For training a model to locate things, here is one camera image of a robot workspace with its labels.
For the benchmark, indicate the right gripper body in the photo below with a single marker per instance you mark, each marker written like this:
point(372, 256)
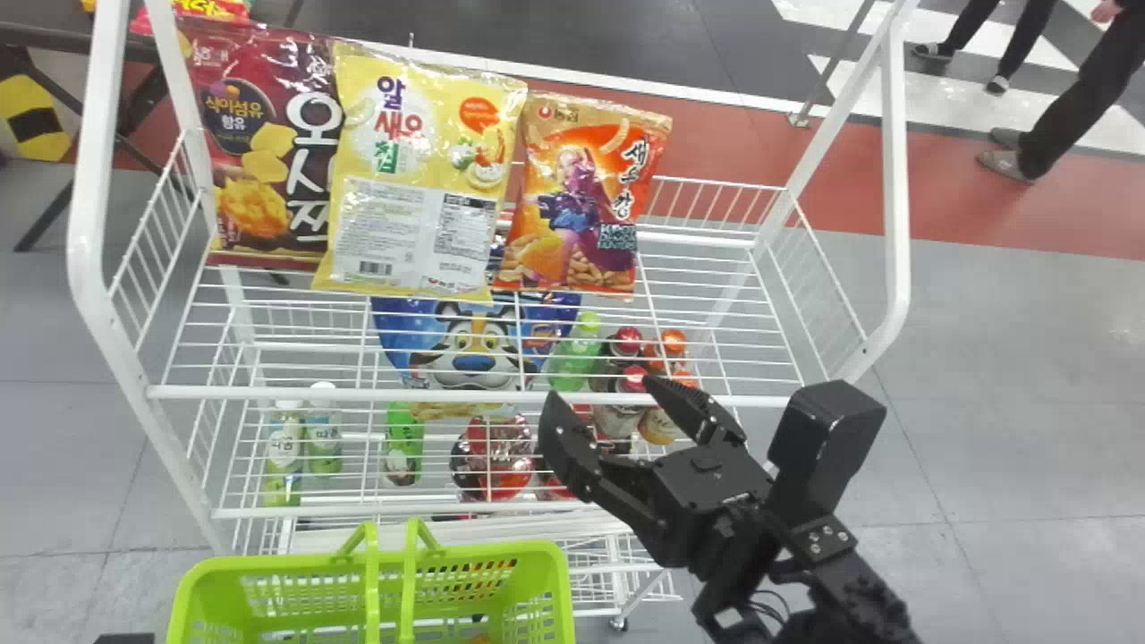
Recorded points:
point(707, 501)

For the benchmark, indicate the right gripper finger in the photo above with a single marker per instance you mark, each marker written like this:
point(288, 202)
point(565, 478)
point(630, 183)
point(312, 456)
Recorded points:
point(572, 447)
point(693, 413)

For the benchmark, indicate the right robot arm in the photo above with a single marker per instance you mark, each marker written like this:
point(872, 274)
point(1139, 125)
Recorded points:
point(850, 599)

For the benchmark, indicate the green basket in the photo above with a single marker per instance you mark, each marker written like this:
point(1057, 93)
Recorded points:
point(376, 590)

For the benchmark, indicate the red capped bottle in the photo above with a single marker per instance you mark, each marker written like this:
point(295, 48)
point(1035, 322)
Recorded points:
point(626, 342)
point(626, 413)

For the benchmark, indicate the blue cereal bag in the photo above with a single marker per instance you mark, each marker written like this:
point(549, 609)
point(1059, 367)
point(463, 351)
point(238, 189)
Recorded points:
point(474, 353)

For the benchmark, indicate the green snack packet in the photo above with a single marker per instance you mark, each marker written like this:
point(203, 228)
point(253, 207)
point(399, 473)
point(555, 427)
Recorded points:
point(404, 447)

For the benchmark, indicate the orange snack packet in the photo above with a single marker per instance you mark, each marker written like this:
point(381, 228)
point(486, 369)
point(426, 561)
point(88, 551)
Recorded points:
point(581, 197)

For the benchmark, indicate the yellow snack packet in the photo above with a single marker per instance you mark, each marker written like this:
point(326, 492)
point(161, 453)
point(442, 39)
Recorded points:
point(420, 179)

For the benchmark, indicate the dark red snack packet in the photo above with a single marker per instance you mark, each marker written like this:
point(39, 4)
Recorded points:
point(259, 134)

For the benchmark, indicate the person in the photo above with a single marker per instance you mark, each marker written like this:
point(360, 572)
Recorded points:
point(1011, 36)
point(1082, 98)

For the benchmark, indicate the dark side table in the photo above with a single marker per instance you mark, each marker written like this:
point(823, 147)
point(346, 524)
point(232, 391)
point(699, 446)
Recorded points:
point(54, 40)

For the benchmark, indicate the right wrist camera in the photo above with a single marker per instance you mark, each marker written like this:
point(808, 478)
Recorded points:
point(823, 438)

